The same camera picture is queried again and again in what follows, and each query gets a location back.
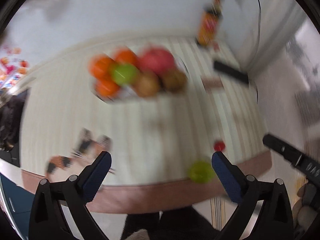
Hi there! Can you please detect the soy sauce bottle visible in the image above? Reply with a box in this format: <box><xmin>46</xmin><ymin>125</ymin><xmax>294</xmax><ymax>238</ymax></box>
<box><xmin>196</xmin><ymin>0</ymin><xmax>222</xmax><ymax>47</ymax></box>

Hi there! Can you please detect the blue cabinet front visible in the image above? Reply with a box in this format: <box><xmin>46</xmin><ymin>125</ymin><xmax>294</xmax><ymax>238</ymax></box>
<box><xmin>1</xmin><ymin>174</ymin><xmax>35</xmax><ymax>239</ymax></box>

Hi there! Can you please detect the striped table mat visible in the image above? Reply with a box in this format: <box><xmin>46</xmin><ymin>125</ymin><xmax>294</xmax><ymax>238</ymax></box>
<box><xmin>20</xmin><ymin>36</ymin><xmax>272</xmax><ymax>213</ymax></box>

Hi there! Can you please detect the green lime in plate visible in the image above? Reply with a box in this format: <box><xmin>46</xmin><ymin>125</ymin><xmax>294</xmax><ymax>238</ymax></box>
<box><xmin>111</xmin><ymin>63</ymin><xmax>139</xmax><ymax>86</ymax></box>

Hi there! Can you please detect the orange bottom left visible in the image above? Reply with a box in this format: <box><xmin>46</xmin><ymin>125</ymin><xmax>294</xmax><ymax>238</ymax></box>
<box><xmin>95</xmin><ymin>79</ymin><xmax>120</xmax><ymax>97</ymax></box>

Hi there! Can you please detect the white patterned fruit plate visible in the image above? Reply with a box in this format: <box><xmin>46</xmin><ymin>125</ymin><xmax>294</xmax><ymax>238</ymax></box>
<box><xmin>91</xmin><ymin>54</ymin><xmax>189</xmax><ymax>103</ymax></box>

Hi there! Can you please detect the green lime fruit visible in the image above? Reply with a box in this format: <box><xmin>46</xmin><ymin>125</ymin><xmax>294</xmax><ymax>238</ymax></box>
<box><xmin>188</xmin><ymin>160</ymin><xmax>215</xmax><ymax>184</ymax></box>

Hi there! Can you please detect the orange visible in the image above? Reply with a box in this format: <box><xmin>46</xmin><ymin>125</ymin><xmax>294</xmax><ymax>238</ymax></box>
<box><xmin>95</xmin><ymin>79</ymin><xmax>120</xmax><ymax>97</ymax></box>
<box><xmin>113</xmin><ymin>47</ymin><xmax>138</xmax><ymax>66</ymax></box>
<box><xmin>88</xmin><ymin>54</ymin><xmax>116</xmax><ymax>79</ymax></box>

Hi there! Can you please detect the black gas stove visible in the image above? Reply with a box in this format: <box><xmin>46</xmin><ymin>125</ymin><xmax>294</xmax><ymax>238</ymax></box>
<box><xmin>1</xmin><ymin>89</ymin><xmax>29</xmax><ymax>167</ymax></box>

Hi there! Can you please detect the small red tomato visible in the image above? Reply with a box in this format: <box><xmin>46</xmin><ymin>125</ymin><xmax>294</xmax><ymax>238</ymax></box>
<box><xmin>213</xmin><ymin>140</ymin><xmax>226</xmax><ymax>152</ymax></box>

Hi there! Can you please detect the orange top middle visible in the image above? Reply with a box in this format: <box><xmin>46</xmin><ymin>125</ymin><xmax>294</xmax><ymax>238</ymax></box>
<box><xmin>113</xmin><ymin>47</ymin><xmax>138</xmax><ymax>66</ymax></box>

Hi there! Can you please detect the brown pear left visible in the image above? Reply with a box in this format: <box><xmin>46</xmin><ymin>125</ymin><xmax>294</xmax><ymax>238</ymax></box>
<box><xmin>132</xmin><ymin>72</ymin><xmax>161</xmax><ymax>98</ymax></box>

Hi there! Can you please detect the brown pear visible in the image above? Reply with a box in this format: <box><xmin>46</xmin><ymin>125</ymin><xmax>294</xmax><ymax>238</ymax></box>
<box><xmin>132</xmin><ymin>72</ymin><xmax>161</xmax><ymax>98</ymax></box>
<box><xmin>160</xmin><ymin>69</ymin><xmax>188</xmax><ymax>93</ymax></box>

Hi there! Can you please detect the brown pear right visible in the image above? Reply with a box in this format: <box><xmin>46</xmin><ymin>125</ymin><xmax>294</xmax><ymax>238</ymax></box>
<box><xmin>160</xmin><ymin>69</ymin><xmax>188</xmax><ymax>93</ymax></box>

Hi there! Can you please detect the large red apple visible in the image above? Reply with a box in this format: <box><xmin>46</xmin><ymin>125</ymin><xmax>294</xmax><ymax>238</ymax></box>
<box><xmin>138</xmin><ymin>47</ymin><xmax>176</xmax><ymax>75</ymax></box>

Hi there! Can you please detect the brown leather mat label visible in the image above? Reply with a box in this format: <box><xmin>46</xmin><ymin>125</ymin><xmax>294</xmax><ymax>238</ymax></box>
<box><xmin>201</xmin><ymin>77</ymin><xmax>223</xmax><ymax>91</ymax></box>

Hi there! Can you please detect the black smartphone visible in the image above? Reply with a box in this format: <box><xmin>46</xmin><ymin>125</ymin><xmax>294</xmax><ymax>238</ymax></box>
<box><xmin>213</xmin><ymin>61</ymin><xmax>249</xmax><ymax>86</ymax></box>

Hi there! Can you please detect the colourful wall sticker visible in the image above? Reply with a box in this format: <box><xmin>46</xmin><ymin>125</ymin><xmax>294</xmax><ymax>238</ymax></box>
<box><xmin>0</xmin><ymin>43</ymin><xmax>29</xmax><ymax>90</ymax></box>

